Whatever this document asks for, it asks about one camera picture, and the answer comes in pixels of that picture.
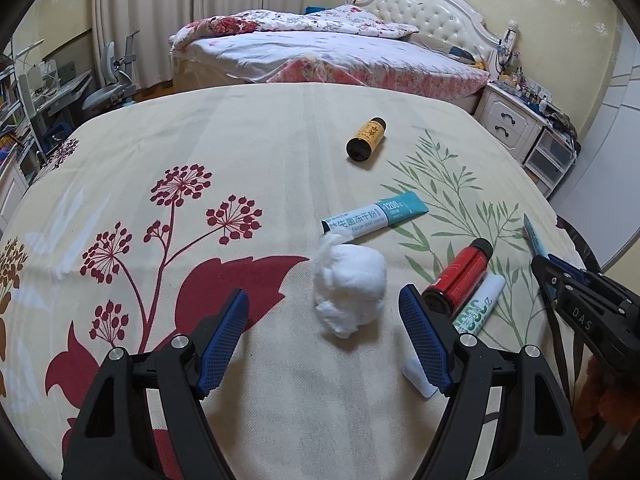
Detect white green tube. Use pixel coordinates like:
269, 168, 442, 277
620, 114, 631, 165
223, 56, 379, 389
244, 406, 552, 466
398, 272, 506, 399

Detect blue small sachet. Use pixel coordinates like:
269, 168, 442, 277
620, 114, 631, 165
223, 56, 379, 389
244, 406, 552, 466
523, 214, 549, 258

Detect red small bottle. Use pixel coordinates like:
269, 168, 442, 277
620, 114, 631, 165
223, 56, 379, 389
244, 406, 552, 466
422, 237, 494, 318

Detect white tissue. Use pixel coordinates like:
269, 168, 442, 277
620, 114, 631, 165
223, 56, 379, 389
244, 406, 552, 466
312, 228, 387, 339

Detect orange label brown bottle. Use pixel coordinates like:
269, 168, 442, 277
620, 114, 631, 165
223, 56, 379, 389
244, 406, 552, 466
346, 117, 386, 162

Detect plastic drawer unit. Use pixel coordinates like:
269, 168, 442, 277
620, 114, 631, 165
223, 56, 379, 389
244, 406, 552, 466
524, 127, 578, 198

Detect white nightstand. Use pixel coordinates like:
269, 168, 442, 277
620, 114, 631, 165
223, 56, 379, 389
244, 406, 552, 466
474, 81, 548, 166

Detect floral cream bedsheet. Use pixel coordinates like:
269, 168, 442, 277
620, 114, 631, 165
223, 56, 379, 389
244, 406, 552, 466
1, 84, 578, 479

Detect white footboard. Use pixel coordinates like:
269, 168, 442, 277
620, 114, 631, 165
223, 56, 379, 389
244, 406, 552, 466
0, 148, 28, 234

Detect grey desk chair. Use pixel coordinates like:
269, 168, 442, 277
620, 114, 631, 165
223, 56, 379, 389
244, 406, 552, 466
82, 30, 139, 113

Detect white bed with headboard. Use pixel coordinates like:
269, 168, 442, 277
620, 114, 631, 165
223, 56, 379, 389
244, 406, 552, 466
169, 0, 518, 110

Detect white bookshelf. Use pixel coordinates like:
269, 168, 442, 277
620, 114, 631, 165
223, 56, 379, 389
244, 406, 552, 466
1, 39, 41, 184

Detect grey study desk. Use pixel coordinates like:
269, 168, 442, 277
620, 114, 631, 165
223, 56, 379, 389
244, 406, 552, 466
17, 70, 93, 141

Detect floral quilt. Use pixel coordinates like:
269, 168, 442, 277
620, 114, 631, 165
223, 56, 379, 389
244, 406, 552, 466
169, 4, 419, 50

